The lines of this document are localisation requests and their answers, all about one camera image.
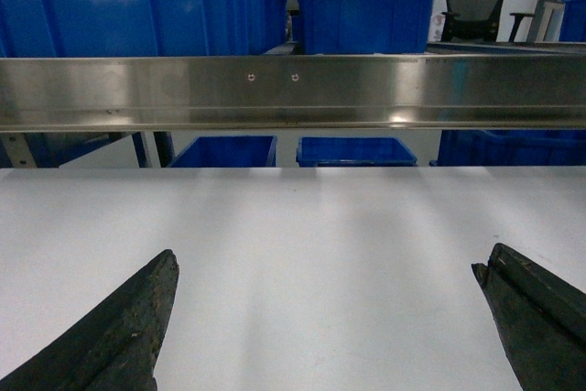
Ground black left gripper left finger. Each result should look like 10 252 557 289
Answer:
1 249 179 390

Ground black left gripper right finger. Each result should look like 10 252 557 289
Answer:
471 243 585 390

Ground large blue bin on shelf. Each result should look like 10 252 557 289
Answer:
1 0 287 58

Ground blue bin below right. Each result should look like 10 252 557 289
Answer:
429 129 585 167

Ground blue bin below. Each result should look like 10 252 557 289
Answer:
429 129 585 167
168 136 277 168
296 136 418 168

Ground blue bin below left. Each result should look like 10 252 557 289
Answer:
168 136 277 168

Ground blue bin below middle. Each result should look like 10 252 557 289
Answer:
296 136 418 168

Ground blue bin far right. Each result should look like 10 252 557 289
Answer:
559 0 586 42

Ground stainless steel shelf rail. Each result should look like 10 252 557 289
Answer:
1 47 585 133

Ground blue bin behind rail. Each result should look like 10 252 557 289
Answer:
298 0 434 55

